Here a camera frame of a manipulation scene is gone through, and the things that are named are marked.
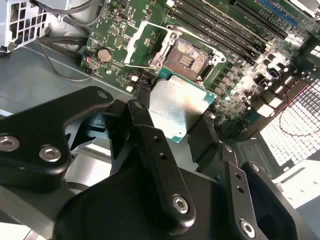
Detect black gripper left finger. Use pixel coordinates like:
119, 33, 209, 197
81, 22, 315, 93
0, 82, 197, 238

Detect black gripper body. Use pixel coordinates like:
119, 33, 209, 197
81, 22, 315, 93
53, 163, 238, 240

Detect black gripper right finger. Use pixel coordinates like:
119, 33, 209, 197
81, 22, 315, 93
187, 112, 299, 240

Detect silver CPU with green edge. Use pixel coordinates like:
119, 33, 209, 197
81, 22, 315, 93
148, 66, 217, 144

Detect metal CPU socket cover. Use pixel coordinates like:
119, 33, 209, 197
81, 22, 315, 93
123, 20, 182, 69

